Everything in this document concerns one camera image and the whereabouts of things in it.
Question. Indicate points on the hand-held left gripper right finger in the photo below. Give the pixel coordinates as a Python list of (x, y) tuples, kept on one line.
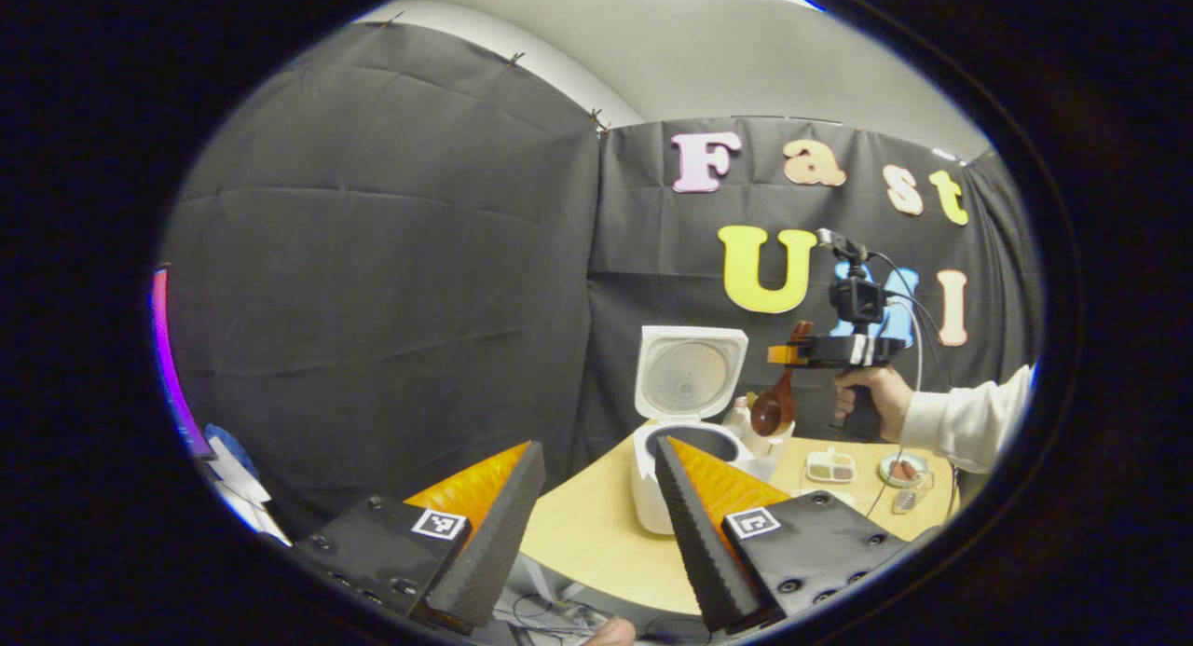
[(699, 543)]

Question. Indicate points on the brown wooden spoon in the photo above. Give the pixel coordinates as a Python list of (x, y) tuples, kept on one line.
[(774, 408)]

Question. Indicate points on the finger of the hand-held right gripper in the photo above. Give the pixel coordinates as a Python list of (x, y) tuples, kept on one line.
[(788, 354)]

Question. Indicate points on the white divided grain dish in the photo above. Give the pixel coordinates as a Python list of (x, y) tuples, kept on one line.
[(831, 467)]

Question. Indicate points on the blue and white cloth pile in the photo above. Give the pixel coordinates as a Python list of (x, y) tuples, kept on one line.
[(238, 483)]

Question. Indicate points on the pale green plate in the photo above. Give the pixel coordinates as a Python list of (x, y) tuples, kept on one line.
[(918, 478)]

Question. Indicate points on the black backdrop cloth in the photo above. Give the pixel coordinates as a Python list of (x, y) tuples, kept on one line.
[(373, 273)]

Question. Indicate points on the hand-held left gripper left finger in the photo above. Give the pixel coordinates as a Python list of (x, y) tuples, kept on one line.
[(494, 543)]

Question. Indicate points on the white toaster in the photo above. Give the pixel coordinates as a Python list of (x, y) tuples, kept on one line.
[(778, 441)]

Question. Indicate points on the white rice cooker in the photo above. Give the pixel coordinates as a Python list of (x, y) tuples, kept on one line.
[(690, 376)]

